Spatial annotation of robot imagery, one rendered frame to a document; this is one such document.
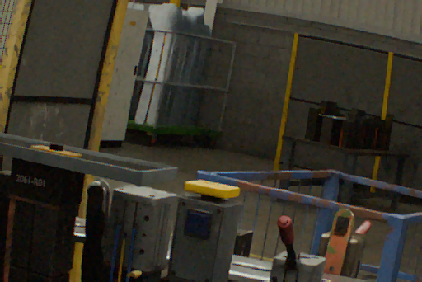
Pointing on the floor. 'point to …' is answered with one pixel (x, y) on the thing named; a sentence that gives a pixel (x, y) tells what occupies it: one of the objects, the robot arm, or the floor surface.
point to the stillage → (392, 255)
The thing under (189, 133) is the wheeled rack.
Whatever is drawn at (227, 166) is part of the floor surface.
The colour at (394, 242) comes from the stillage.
